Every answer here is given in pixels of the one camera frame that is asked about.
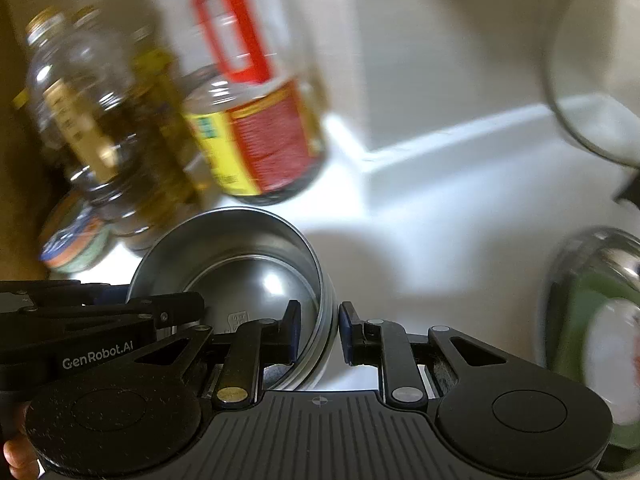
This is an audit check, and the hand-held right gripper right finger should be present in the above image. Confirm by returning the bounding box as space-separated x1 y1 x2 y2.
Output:
338 301 511 404

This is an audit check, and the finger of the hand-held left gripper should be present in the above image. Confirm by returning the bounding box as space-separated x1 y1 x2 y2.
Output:
0 292 206 336
0 280 132 313

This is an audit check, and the blue and orange labelled can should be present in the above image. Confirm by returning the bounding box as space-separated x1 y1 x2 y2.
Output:
37 190 121 277

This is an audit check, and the round steel bowl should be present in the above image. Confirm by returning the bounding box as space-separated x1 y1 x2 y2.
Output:
129 207 337 392

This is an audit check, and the glass pot lid black handle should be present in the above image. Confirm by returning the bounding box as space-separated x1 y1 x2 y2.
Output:
542 0 640 206

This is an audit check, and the red-handled clear plastic bottle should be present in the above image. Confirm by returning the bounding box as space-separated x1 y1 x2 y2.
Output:
150 0 331 206

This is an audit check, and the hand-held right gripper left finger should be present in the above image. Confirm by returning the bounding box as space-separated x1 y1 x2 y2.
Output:
135 300 302 409

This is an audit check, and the gold-capped clear oil bottle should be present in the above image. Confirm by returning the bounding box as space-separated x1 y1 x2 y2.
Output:
22 7 151 223

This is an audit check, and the person's left hand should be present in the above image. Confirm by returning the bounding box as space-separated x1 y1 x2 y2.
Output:
2 402 42 480

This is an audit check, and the yellow-labelled oil bottle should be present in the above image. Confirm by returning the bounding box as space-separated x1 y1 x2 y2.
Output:
130 25 208 253

